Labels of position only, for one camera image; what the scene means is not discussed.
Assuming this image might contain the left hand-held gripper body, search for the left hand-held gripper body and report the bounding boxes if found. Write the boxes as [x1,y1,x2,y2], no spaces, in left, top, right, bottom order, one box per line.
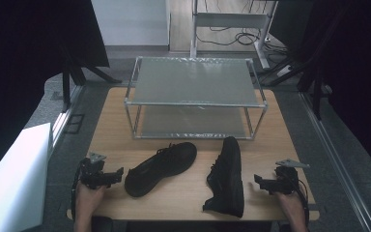
[78,151,111,190]

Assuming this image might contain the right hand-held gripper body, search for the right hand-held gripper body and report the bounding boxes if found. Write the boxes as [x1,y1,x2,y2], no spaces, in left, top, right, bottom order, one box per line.
[269,158,311,195]

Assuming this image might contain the black lace-up shoe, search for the black lace-up shoe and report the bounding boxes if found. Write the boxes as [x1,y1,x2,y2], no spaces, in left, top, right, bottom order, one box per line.
[202,135,245,219]
[124,141,198,198]

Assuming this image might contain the grey two-tier shoe rack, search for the grey two-tier shoe rack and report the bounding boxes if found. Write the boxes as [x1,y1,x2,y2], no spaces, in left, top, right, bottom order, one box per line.
[124,56,269,141]

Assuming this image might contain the person's right hand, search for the person's right hand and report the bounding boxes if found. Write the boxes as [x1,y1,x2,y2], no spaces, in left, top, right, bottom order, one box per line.
[274,190,304,218]

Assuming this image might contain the person's left hand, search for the person's left hand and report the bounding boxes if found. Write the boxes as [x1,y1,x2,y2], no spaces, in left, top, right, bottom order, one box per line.
[74,183,108,218]

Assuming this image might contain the dark floor outlet cover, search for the dark floor outlet cover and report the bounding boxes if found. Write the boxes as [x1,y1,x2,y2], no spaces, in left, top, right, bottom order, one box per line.
[64,113,86,135]

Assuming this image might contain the white foam board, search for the white foam board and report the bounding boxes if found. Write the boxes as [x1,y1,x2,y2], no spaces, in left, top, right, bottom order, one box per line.
[0,122,54,232]

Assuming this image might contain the black tripod stand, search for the black tripod stand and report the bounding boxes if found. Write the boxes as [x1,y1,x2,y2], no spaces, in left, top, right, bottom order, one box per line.
[58,43,123,113]
[256,52,333,121]

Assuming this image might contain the white power strip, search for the white power strip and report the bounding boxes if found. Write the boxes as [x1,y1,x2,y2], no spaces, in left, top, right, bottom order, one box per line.
[275,65,294,78]

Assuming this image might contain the black curtain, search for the black curtain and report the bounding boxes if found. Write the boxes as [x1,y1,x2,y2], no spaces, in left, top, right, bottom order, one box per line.
[0,0,111,187]
[269,0,371,183]

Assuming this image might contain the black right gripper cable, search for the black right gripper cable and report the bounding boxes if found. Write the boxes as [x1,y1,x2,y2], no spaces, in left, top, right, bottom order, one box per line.
[289,175,311,226]

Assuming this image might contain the aluminium floor rail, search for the aluminium floor rail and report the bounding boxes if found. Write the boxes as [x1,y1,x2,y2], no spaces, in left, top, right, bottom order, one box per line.
[49,84,85,148]
[299,91,371,232]

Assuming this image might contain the black floor cables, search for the black floor cables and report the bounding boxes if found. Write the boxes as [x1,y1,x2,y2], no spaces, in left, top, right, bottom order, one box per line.
[195,0,293,67]

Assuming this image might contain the grey metal desk frame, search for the grey metal desk frame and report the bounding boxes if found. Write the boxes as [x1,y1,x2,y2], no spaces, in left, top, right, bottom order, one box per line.
[189,0,278,71]

